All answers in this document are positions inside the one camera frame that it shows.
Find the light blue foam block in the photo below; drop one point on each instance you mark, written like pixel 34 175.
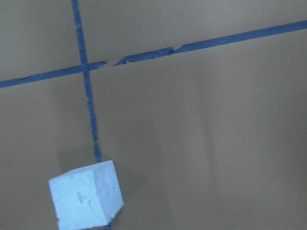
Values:
pixel 86 197

